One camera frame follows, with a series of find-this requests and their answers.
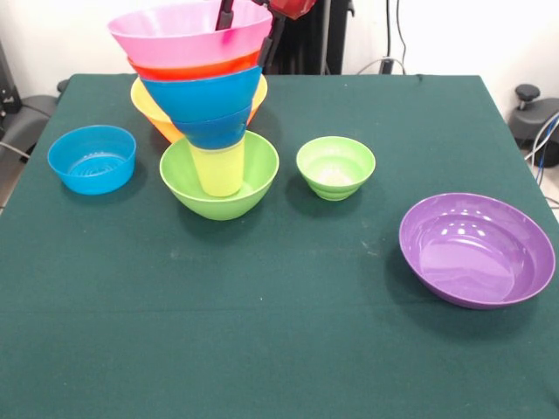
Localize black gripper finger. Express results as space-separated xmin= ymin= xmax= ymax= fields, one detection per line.
xmin=215 ymin=0 xmax=238 ymax=31
xmin=258 ymin=15 xmax=288 ymax=66

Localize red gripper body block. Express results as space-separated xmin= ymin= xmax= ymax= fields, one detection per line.
xmin=260 ymin=0 xmax=318 ymax=21

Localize pink bowl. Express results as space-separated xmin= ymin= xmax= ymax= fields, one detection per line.
xmin=107 ymin=0 xmax=274 ymax=69

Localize red bowl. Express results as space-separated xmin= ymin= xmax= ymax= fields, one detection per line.
xmin=128 ymin=49 xmax=264 ymax=82

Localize large light blue bowl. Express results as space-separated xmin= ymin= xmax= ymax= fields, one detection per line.
xmin=140 ymin=65 xmax=264 ymax=125

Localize small dark blue bowl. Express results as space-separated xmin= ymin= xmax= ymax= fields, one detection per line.
xmin=173 ymin=102 xmax=253 ymax=148

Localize yellow cup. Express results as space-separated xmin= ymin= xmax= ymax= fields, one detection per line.
xmin=188 ymin=141 xmax=246 ymax=198

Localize small green bowl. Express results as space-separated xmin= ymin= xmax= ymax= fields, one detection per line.
xmin=295 ymin=135 xmax=376 ymax=202

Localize purple bowl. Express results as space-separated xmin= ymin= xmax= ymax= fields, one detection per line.
xmin=398 ymin=192 xmax=556 ymax=310

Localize orange bowl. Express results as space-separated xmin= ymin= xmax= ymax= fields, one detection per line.
xmin=130 ymin=74 xmax=268 ymax=144

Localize large green bowl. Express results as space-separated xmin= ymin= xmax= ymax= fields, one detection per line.
xmin=159 ymin=129 xmax=280 ymax=222

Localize low ribbed blue bowl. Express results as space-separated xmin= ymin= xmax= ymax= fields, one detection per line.
xmin=46 ymin=124 xmax=137 ymax=196

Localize black equipment rack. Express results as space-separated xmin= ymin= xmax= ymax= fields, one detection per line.
xmin=0 ymin=41 xmax=23 ymax=117

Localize dark green tablecloth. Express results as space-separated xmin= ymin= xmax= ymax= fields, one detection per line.
xmin=0 ymin=72 xmax=559 ymax=419

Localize black hanging cable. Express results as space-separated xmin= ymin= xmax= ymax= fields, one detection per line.
xmin=385 ymin=0 xmax=408 ymax=75

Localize grey cable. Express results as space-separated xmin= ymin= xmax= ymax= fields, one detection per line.
xmin=0 ymin=141 xmax=31 ymax=159

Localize blue and white cables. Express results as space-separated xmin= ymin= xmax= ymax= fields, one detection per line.
xmin=523 ymin=111 xmax=559 ymax=209

